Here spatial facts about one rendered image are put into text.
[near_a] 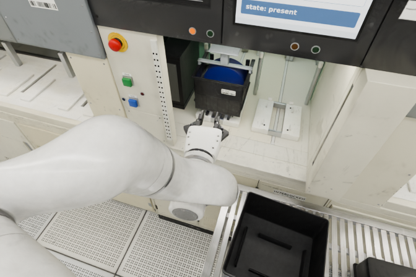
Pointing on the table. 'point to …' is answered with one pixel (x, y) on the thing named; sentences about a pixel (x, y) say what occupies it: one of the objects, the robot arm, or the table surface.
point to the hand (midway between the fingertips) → (208, 118)
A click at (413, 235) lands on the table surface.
